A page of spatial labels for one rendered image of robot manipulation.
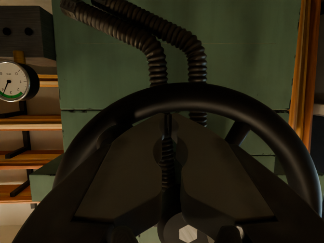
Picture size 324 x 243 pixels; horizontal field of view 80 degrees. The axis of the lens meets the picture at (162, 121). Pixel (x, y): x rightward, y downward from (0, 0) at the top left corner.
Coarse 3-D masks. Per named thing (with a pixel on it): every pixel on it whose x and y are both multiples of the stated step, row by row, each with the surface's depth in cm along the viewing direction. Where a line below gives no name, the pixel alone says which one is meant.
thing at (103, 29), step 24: (72, 0) 25; (96, 0) 25; (120, 0) 24; (96, 24) 24; (120, 24) 23; (144, 24) 24; (168, 24) 23; (144, 48) 23; (192, 48) 23; (192, 72) 24; (192, 120) 25; (168, 144) 25; (168, 168) 26
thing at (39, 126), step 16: (48, 80) 227; (16, 112) 250; (0, 128) 227; (16, 128) 228; (32, 128) 229; (48, 128) 230; (0, 160) 237; (16, 160) 238; (32, 160) 239; (48, 160) 239; (0, 192) 255; (16, 192) 249; (32, 208) 287
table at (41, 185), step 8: (56, 160) 47; (40, 168) 42; (48, 168) 42; (56, 168) 42; (280, 168) 42; (32, 176) 39; (40, 176) 39; (48, 176) 39; (280, 176) 39; (320, 176) 39; (32, 184) 39; (40, 184) 39; (48, 184) 39; (320, 184) 39; (32, 192) 40; (40, 192) 40; (48, 192) 40; (32, 200) 40; (40, 200) 40
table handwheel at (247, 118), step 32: (128, 96) 19; (160, 96) 18; (192, 96) 18; (224, 96) 18; (96, 128) 18; (256, 128) 19; (288, 128) 19; (64, 160) 19; (288, 160) 19; (320, 192) 20; (160, 224) 19
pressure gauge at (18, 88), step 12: (24, 60) 32; (0, 72) 30; (12, 72) 30; (24, 72) 30; (0, 84) 30; (12, 84) 30; (24, 84) 30; (36, 84) 32; (0, 96) 30; (12, 96) 30; (24, 96) 30
